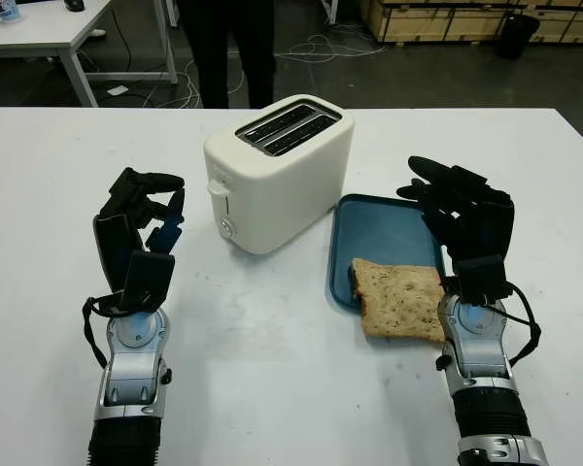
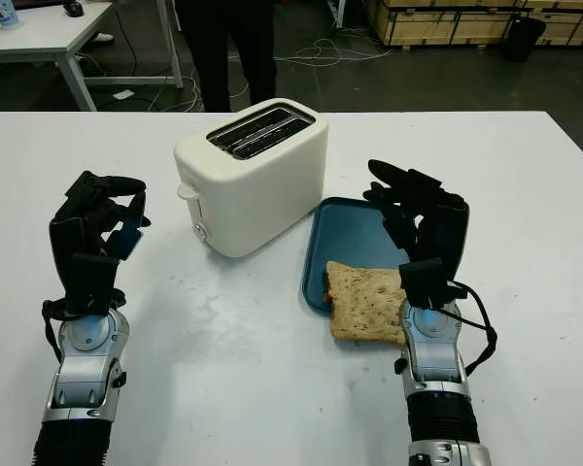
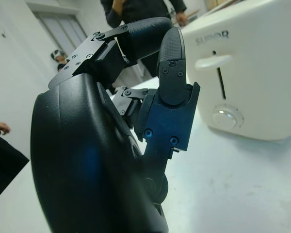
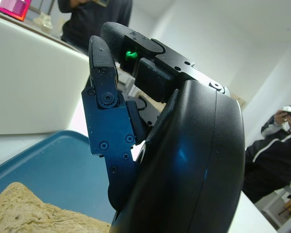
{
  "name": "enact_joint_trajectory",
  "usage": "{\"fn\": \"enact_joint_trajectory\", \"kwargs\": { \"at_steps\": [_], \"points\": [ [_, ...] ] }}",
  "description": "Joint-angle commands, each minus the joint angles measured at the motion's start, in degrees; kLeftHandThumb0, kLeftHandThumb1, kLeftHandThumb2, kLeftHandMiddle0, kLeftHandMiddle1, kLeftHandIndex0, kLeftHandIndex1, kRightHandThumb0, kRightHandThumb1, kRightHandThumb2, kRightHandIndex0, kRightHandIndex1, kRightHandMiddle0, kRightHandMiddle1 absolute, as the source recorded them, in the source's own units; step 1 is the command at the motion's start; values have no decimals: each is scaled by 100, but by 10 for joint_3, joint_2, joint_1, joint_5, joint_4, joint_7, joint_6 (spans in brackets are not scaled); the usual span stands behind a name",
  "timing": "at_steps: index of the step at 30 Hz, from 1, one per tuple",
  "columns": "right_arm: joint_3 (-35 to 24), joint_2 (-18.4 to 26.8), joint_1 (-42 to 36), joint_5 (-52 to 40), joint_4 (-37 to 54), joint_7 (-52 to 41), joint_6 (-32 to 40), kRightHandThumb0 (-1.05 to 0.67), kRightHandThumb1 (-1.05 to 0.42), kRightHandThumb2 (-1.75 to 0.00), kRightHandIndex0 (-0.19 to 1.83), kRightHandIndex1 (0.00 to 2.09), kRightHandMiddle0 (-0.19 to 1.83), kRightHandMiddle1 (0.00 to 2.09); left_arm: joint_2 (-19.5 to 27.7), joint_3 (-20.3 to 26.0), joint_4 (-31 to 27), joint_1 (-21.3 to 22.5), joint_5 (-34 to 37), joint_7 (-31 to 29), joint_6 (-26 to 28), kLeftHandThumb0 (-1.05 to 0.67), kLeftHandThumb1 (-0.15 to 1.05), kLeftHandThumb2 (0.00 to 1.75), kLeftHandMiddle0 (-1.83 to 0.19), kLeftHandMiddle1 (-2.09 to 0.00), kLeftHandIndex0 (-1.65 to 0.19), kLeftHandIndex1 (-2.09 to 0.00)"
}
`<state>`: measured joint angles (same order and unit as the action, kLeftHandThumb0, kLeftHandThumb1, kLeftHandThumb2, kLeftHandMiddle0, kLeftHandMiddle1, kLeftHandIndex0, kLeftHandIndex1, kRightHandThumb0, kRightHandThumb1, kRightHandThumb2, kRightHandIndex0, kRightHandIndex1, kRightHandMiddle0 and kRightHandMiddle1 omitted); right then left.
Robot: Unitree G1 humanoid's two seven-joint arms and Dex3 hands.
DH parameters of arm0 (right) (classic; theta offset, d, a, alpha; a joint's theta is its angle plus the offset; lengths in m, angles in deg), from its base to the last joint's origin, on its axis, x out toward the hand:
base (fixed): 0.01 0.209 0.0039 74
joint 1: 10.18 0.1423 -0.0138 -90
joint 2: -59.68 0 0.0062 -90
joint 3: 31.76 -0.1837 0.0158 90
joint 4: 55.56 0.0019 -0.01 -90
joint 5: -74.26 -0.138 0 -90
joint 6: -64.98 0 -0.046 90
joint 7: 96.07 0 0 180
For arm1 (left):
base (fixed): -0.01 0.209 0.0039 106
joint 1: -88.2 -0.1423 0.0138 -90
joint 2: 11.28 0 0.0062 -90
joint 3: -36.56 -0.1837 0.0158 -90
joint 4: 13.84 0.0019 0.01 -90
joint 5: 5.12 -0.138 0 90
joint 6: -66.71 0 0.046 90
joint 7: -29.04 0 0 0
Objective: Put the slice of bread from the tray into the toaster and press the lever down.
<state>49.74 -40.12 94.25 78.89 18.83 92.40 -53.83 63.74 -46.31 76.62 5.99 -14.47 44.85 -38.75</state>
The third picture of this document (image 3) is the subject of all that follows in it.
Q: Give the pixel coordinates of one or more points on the standing person in dark clothes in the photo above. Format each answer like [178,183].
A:
[135,9]

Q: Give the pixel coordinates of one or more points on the grey door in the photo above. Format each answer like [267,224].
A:
[60,26]

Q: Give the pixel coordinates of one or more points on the white two-slot toaster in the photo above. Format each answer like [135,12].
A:
[257,72]

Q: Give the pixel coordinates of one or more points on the person wearing white headset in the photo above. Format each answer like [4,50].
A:
[58,57]

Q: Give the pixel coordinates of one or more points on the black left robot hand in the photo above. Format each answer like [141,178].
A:
[87,157]

